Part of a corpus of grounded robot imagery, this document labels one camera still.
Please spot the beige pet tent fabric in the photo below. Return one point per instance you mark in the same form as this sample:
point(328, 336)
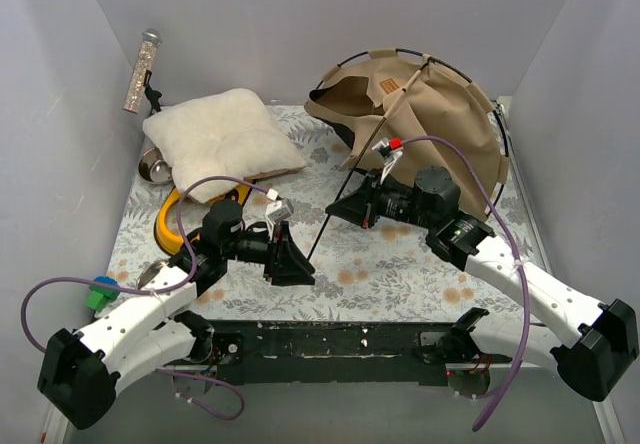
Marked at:
point(415, 129)

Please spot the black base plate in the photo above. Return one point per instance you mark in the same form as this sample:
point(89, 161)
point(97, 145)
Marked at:
point(268, 352)

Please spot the glitter microphone toy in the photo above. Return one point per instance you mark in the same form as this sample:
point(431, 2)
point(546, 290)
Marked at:
point(151, 40)

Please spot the steel bowl at back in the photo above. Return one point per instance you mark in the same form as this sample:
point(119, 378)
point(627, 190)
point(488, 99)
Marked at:
point(153, 168)

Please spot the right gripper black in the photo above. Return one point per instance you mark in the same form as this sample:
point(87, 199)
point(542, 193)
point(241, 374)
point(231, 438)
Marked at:
point(370, 204)

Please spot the floral table mat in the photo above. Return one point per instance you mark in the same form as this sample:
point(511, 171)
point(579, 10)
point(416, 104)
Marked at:
point(336, 256)

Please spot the white fluffy cushion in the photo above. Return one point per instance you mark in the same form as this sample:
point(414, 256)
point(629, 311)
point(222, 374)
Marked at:
point(228, 134)

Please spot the steel bowl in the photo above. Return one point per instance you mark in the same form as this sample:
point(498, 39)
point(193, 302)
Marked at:
point(150, 273)
point(153, 168)

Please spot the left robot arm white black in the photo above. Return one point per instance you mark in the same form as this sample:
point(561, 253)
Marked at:
point(84, 371)

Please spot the yellow pet bowl stand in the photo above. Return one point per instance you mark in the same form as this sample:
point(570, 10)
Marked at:
point(165, 226)

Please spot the green blue toy block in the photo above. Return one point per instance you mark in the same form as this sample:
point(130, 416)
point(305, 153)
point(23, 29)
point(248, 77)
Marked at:
point(100, 297)

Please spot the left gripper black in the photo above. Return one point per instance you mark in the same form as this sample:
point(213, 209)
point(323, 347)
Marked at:
point(273, 256)

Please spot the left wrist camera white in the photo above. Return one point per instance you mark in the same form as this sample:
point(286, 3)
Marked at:
point(278, 209)

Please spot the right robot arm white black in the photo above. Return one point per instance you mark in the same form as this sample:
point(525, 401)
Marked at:
point(592, 343)

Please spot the steel bowl near front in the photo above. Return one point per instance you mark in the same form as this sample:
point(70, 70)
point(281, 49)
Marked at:
point(150, 273)

